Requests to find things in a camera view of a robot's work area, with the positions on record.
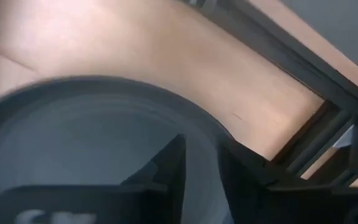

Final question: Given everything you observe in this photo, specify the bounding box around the black round plate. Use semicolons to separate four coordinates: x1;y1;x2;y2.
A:
0;74;270;224

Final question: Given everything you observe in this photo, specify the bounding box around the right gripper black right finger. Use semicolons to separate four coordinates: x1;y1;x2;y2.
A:
218;141;292;224

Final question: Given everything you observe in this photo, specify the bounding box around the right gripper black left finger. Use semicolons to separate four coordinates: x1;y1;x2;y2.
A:
121;133;188;224

